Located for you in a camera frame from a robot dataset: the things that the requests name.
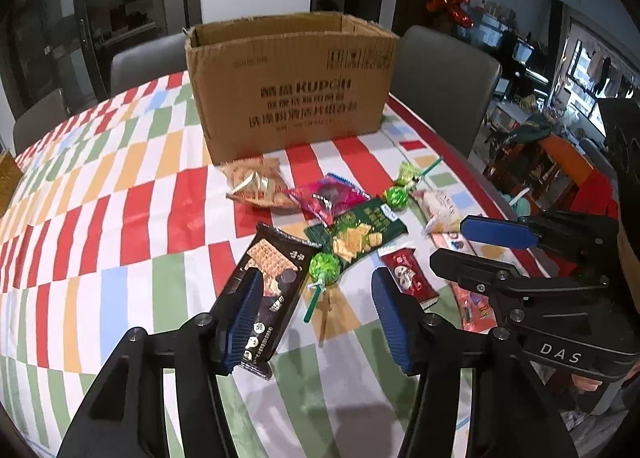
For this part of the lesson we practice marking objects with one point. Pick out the small red snack packet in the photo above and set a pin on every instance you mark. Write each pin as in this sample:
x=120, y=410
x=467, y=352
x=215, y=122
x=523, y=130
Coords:
x=407, y=275

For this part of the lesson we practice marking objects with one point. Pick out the brown cardboard box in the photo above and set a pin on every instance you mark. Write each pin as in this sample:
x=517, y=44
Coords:
x=290, y=87

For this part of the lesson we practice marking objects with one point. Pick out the brown snack bag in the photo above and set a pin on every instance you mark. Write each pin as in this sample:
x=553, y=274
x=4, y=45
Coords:
x=257, y=182

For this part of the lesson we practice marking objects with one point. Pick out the person's right hand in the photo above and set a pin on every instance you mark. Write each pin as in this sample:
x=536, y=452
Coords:
x=587, y=383

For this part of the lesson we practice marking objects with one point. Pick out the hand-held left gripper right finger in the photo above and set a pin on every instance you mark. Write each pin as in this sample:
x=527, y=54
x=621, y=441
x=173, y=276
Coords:
x=395, y=323

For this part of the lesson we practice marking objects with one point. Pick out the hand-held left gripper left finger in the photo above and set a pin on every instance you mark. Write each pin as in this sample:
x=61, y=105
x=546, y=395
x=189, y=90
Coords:
x=245, y=318

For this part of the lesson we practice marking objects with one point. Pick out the white snack packet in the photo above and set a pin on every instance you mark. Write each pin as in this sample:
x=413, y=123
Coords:
x=440, y=208

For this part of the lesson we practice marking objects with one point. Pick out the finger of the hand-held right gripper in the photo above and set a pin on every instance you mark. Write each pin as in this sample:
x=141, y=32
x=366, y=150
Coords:
x=470, y=268
x=495, y=233

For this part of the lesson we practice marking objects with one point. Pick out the colourful checked tablecloth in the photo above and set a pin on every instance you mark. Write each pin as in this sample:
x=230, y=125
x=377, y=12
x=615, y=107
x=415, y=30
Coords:
x=125, y=218

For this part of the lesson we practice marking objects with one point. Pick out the pink snack packet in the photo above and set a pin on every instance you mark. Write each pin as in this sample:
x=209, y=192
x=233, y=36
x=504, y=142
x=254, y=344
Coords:
x=327, y=198

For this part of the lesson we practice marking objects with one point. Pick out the green lollipop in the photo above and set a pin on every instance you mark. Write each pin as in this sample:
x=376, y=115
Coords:
x=325, y=268
x=396, y=199
x=407, y=173

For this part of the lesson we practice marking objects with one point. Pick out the green cracker packet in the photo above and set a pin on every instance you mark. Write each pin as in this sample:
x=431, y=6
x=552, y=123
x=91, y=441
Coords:
x=360, y=233

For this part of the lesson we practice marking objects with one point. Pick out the red foil balloon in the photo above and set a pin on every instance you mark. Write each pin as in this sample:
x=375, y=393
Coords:
x=447, y=0

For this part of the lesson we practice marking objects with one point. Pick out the orange flat snack packet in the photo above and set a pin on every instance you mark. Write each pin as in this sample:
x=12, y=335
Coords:
x=472, y=308

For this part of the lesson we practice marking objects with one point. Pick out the grey upholstered chair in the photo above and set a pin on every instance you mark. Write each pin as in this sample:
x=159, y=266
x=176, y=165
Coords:
x=40, y=122
x=145, y=62
x=445, y=82

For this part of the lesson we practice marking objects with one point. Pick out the black biscuit packet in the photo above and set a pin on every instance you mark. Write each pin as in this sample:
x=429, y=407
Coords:
x=272, y=258

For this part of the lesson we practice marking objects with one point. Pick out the green cloth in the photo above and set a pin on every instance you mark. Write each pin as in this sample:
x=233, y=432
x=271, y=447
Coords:
x=525, y=130

